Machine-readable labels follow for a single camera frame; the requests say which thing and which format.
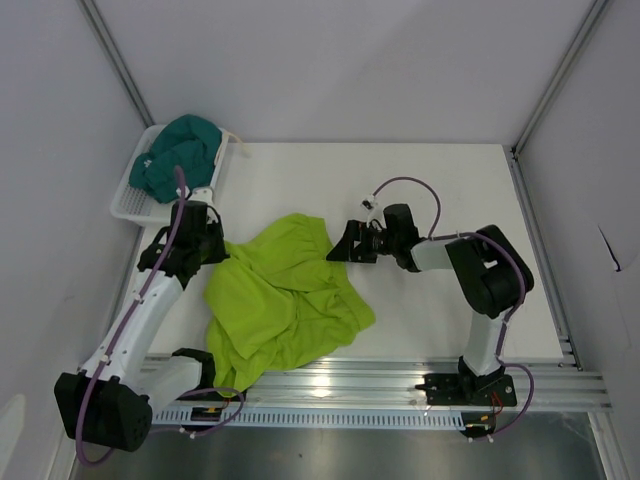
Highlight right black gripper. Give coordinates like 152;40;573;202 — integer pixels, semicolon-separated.
326;221;399;265

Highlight lime green shorts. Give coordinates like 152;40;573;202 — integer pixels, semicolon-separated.
203;213;375;391

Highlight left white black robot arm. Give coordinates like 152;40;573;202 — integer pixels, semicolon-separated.
54;200;228;452

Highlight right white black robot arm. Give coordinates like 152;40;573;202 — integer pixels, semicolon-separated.
326;204;534;404

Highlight teal green shorts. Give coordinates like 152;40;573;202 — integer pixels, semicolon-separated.
129;114;223;204

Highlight white plastic basket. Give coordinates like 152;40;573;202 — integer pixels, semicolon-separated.
110;122;234;227

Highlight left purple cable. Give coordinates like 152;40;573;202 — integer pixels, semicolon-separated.
74;167;246;464

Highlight purple cable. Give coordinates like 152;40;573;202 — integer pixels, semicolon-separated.
74;167;246;464
372;175;534;444

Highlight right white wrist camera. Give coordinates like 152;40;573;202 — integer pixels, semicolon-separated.
361;193;378;225

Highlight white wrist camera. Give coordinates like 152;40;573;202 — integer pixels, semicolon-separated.
190;186;215;205
361;193;378;225

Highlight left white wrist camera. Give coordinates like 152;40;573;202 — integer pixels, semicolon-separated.
190;186;215;205

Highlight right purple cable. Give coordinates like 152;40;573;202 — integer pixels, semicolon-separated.
372;175;534;444

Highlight aluminium mounting rail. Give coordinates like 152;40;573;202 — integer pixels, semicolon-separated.
142;355;611;412

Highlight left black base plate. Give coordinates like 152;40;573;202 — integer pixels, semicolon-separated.
189;372;248;402

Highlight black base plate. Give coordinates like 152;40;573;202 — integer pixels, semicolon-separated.
189;372;248;402
414;370;517;407

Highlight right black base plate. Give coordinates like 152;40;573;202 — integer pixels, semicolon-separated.
414;370;517;407

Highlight white slotted cable duct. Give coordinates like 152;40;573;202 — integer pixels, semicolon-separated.
152;405;465;431

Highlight left aluminium frame post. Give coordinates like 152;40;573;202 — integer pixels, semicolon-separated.
76;0;155;127

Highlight aluminium frame post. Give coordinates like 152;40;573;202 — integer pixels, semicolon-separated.
510;0;614;160
76;0;155;127

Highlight right aluminium frame post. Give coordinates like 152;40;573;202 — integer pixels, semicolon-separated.
510;0;614;160

